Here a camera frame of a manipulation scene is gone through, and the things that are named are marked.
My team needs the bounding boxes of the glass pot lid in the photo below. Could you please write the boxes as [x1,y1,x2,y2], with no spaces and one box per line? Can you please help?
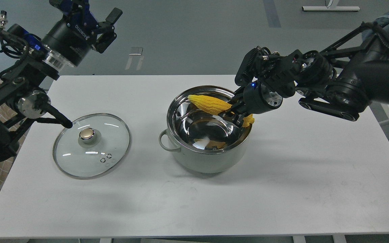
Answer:
[52,113,131,179]

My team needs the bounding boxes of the white stand base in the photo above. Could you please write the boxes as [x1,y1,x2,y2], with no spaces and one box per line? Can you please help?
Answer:
[301,0,361,12]

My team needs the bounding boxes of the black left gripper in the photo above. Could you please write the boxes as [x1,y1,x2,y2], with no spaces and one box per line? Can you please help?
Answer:
[42,0,123,66]

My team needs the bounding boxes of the grey green steel pot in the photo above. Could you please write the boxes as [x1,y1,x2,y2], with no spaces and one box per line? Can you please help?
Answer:
[159,85,252,173]

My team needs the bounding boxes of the yellow corn cob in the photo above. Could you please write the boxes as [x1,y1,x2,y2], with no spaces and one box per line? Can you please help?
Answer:
[188,95,255,128]

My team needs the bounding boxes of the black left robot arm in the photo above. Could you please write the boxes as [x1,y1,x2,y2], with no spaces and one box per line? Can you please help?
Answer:
[0,0,123,162]

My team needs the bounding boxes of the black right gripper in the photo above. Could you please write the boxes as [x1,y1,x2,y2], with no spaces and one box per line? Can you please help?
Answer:
[219,83,283,128]

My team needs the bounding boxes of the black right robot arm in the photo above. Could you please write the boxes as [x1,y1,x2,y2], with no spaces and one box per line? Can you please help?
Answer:
[219,23,389,127]

